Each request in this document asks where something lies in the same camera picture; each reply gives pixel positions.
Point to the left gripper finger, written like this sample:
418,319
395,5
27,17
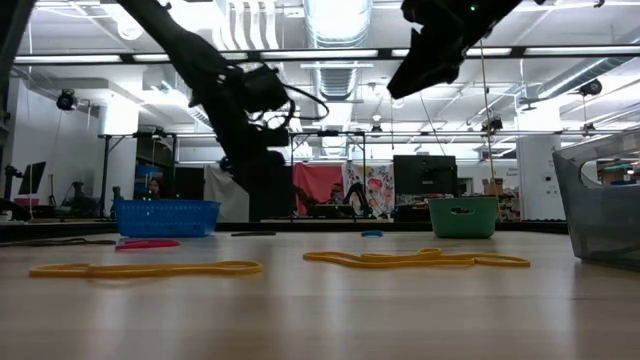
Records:
280,165
250,172

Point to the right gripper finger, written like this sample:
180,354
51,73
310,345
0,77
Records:
407,70
435,72

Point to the yellow rubber band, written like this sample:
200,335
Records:
430,251
150,272
325,257

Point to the red rubber band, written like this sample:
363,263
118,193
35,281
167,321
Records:
150,245

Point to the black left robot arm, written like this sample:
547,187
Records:
190,45

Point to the black background robot arm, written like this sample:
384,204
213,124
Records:
357,197

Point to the white cloth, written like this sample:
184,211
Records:
225,200

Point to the red cloth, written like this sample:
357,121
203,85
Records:
315,180

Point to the person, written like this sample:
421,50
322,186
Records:
155,189
337,192

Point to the black overhead light beam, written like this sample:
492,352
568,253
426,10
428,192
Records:
517,51

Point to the blue plastic basket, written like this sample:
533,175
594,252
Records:
165,220

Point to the floral cloth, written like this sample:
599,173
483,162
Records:
380,190

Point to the cardboard box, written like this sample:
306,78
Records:
492,187

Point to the white pillar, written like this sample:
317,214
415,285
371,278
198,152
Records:
537,175

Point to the teal plastic basket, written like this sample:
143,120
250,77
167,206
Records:
462,225

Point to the small black monitor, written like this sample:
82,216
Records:
32,177

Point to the grey translucent plastic basket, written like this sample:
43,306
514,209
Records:
600,225

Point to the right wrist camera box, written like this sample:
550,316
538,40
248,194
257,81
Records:
417,12

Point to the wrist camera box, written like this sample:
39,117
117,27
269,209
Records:
265,87
417,12

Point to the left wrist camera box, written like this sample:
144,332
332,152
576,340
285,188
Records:
265,87

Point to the black aluminium table frame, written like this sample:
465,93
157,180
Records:
325,226

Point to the black hanging camera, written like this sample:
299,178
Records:
591,87
66,100

